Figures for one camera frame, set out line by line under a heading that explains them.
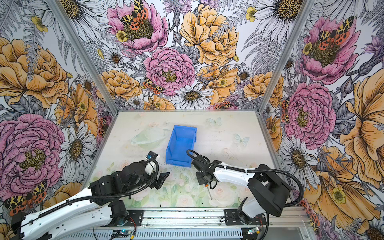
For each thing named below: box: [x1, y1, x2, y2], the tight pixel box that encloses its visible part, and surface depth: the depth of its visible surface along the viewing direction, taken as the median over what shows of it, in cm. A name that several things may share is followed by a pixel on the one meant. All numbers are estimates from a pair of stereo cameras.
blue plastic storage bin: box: [165, 125, 197, 168], surface depth 102 cm
